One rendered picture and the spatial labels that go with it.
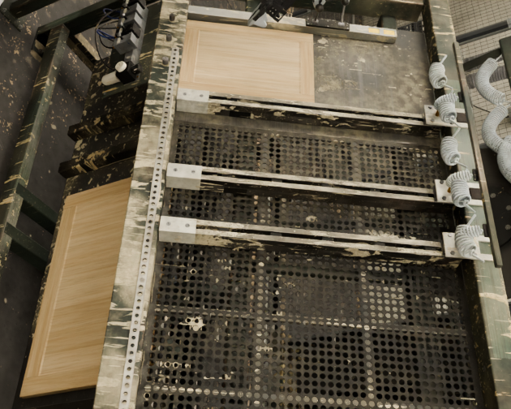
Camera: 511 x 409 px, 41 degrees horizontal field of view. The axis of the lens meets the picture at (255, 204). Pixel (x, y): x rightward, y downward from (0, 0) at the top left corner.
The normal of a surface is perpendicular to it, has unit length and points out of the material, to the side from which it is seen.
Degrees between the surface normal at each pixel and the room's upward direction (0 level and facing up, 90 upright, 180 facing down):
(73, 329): 90
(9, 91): 0
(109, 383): 57
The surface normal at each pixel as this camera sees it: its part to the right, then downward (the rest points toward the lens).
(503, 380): 0.12, -0.57
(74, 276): -0.44, -0.52
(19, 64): 0.90, -0.23
